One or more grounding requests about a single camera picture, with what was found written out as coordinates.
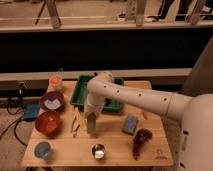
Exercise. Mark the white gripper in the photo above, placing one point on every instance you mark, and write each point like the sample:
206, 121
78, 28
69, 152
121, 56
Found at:
90, 109

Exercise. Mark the beige rectangular eraser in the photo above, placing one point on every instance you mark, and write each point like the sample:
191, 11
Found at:
91, 123

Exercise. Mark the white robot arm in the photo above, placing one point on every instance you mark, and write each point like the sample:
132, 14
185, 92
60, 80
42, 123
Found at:
194, 113

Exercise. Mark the black ladle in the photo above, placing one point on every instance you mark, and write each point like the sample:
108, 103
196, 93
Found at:
107, 100

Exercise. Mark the green plastic tray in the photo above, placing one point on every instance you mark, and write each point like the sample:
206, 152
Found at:
80, 93

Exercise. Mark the wooden tongs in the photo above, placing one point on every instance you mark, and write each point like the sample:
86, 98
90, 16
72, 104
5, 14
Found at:
78, 122

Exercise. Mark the white paper in bowl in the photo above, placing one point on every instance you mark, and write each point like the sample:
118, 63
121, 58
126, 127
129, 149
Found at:
52, 105

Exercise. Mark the blue sponge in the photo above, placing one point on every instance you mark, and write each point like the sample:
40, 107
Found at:
130, 125

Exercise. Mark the small steel cup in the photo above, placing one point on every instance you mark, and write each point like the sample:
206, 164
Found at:
98, 151

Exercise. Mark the orange bowl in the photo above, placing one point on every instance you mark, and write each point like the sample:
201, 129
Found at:
48, 123

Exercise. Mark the orange chili pepper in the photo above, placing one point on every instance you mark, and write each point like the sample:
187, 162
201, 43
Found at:
145, 115

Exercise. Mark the dark red grape bunch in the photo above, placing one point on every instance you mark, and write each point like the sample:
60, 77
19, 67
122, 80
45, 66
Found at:
142, 136

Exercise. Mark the blue box on floor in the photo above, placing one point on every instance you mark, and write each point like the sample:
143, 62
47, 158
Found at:
30, 112

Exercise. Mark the blue cup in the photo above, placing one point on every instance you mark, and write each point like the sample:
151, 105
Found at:
43, 150

